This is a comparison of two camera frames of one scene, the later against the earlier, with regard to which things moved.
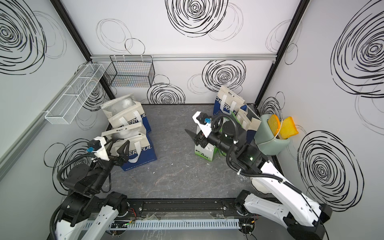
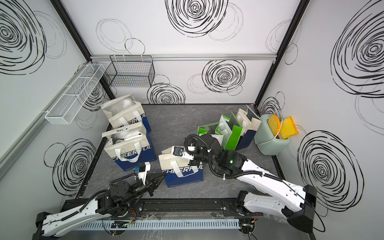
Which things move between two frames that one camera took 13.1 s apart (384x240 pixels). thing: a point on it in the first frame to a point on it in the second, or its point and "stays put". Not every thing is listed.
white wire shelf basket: [73, 100] stays put
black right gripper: [198, 137] to [195, 161]
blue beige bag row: [140, 149] stays put
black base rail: [200, 206] stays put
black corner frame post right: [298, 16] stays put
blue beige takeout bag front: [250, 122] stays put
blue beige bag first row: [125, 111] stays put
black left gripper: [119, 161] to [151, 184]
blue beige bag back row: [226, 102] to [177, 169]
